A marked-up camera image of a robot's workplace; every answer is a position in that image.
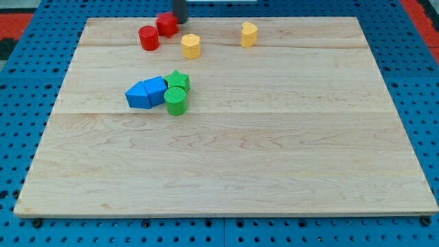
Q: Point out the red star block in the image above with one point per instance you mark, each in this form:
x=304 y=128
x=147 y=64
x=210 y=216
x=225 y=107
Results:
x=167 y=24

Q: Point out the yellow hexagon block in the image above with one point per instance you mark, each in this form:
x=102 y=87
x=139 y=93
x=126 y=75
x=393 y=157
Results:
x=190 y=44

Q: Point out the yellow heart block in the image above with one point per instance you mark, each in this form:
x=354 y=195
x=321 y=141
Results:
x=249 y=33

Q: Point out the green cylinder block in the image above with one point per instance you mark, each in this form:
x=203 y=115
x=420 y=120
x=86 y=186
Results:
x=176 y=101

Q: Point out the green star block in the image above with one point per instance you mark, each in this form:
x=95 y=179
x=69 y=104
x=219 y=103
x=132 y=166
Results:
x=178 y=79

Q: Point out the blue cube block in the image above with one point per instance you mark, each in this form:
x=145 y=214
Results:
x=155 y=88

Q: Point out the light wooden board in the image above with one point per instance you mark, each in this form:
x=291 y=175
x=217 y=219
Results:
x=300 y=125

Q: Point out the blue triangle block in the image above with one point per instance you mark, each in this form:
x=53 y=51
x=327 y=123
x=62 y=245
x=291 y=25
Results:
x=137 y=96

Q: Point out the red cylinder block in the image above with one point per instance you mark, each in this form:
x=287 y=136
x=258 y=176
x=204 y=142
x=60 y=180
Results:
x=148 y=36

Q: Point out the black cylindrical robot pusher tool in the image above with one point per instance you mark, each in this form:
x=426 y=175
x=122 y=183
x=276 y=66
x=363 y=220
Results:
x=179 y=9

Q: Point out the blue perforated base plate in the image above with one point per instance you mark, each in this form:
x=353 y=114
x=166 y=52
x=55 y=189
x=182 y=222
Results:
x=33 y=75

